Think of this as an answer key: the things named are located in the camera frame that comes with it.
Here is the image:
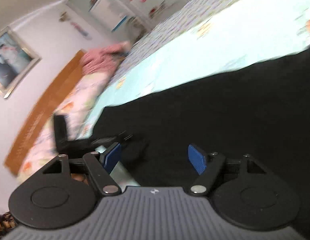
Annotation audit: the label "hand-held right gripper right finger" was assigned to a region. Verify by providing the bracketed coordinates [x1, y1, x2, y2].
[187, 144, 266, 196]

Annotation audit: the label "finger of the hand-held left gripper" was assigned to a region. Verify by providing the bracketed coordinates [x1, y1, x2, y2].
[91, 133, 133, 147]

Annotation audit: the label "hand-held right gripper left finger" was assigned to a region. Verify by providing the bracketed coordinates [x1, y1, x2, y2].
[42, 142, 122, 195]

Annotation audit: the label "black pants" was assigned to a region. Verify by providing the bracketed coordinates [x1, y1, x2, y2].
[91, 44, 310, 240]

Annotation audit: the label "wooden headboard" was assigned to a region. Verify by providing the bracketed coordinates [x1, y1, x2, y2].
[3, 50, 86, 176]

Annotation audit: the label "floral pillow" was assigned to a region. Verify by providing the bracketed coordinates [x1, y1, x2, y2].
[17, 70, 111, 180]

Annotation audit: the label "pink fluffy garment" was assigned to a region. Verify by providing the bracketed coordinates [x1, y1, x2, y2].
[81, 41, 132, 75]

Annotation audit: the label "mint bee print quilt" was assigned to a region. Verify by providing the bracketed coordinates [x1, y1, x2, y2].
[82, 0, 310, 135]

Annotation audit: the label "white chart with blue border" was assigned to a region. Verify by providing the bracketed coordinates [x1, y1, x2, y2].
[90, 0, 128, 32]

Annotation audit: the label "purple floral bed sheet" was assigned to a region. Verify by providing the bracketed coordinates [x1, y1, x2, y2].
[117, 0, 271, 64]

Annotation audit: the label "framed wall picture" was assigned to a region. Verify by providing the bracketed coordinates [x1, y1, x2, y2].
[0, 29, 42, 98]

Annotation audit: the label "long red blue wall ornament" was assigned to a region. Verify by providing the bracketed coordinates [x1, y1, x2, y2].
[70, 21, 92, 41]

